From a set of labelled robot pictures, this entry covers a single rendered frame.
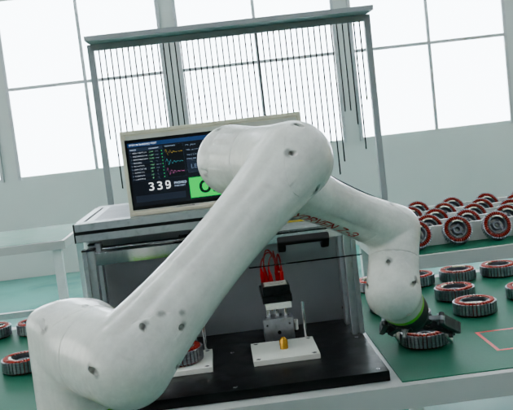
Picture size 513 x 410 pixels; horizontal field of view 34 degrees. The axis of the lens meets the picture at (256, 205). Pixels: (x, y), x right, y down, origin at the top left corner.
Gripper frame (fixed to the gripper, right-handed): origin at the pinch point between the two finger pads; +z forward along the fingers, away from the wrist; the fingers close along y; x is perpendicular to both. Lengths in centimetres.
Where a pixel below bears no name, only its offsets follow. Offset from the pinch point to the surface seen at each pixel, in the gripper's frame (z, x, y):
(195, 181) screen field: -27, 32, -50
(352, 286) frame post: -3.7, 11.2, -16.7
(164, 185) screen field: -29, 30, -57
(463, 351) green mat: -3.7, -4.7, 9.4
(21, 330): 10, 6, -121
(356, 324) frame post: 1.1, 3.0, -16.6
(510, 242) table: 112, 63, 12
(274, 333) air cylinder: -2.6, 0.1, -36.3
